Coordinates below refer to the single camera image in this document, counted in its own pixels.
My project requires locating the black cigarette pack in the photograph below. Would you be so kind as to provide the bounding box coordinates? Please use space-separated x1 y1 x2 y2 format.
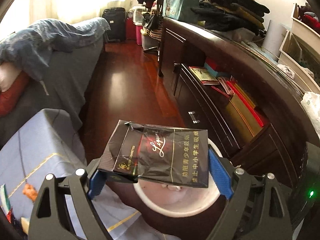
98 120 209 188

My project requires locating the white pink-dotted trash bin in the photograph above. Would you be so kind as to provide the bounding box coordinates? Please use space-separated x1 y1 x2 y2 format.
132 138 223 215

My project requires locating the blue tablecloth with yellow lines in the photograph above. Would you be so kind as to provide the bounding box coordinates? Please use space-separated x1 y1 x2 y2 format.
1 109 163 239

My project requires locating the orange candy wrapper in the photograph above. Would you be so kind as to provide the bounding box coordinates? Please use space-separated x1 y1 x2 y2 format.
22 183 38 202

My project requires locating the dark wooden cabinet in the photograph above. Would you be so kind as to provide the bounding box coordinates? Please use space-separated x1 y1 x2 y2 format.
159 18 319 187

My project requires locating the red book on shelf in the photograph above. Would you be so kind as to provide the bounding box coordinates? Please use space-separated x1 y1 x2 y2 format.
189 67 220 86

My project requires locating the white plastic bag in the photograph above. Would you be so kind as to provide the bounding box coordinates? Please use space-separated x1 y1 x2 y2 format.
300 92 320 138

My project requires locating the red and pink folded quilt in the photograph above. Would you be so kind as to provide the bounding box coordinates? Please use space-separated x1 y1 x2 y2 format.
1 62 30 116

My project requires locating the white shelf unit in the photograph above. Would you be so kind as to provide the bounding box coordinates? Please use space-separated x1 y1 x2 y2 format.
279 4 319 94

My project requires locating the blue patterned blanket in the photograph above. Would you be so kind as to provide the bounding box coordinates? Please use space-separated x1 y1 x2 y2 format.
1 17 111 81

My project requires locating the black suitcase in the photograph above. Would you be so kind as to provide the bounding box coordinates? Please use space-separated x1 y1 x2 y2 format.
102 7 126 42

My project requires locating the pile of dark folded clothes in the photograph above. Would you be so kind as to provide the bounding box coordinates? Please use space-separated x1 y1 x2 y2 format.
191 0 270 35

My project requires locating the teal shopping bag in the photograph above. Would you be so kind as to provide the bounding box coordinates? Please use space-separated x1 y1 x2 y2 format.
162 0 208 25

